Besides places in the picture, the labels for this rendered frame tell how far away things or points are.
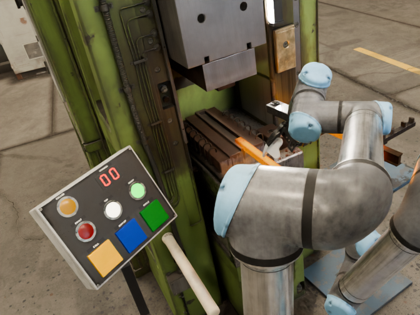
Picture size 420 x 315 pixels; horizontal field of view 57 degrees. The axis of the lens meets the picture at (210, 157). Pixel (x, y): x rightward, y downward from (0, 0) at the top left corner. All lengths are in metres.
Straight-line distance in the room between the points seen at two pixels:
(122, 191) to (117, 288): 1.33
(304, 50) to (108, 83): 0.81
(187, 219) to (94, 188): 0.64
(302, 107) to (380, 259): 0.37
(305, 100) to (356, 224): 0.45
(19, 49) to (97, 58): 5.43
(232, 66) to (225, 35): 0.11
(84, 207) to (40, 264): 1.75
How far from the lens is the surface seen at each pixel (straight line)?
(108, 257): 1.16
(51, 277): 2.73
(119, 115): 1.37
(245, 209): 0.54
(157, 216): 1.23
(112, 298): 2.43
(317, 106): 0.91
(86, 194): 1.15
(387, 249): 0.89
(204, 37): 1.25
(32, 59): 6.71
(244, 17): 1.31
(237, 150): 1.47
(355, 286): 1.01
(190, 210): 1.69
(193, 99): 1.85
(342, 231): 0.54
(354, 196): 0.54
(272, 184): 0.54
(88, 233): 1.14
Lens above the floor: 1.78
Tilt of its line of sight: 33 degrees down
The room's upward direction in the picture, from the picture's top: 11 degrees counter-clockwise
